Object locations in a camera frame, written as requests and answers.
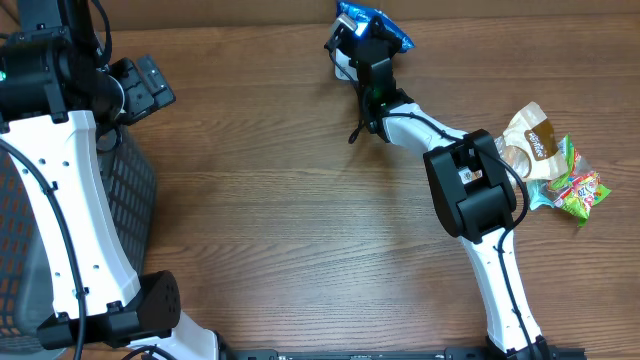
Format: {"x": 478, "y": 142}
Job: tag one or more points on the teal tissue wipes pack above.
{"x": 537, "y": 198}

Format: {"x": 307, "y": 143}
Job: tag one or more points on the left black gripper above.
{"x": 149, "y": 95}

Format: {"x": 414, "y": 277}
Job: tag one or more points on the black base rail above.
{"x": 450, "y": 353}

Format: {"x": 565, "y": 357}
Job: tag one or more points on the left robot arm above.
{"x": 60, "y": 92}

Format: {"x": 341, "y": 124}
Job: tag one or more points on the grey plastic mesh basket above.
{"x": 26, "y": 287}

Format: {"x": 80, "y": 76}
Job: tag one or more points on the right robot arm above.
{"x": 471, "y": 186}

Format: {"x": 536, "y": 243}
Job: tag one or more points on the green Haribo candy bag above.
{"x": 580, "y": 188}

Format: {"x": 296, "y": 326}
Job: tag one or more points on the blue snack wrapper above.
{"x": 362, "y": 15}

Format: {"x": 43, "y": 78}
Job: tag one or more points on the beige brown snack bag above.
{"x": 529, "y": 146}

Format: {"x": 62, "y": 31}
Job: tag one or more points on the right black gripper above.
{"x": 388, "y": 38}

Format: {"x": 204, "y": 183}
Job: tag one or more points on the white barcode scanner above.
{"x": 343, "y": 70}

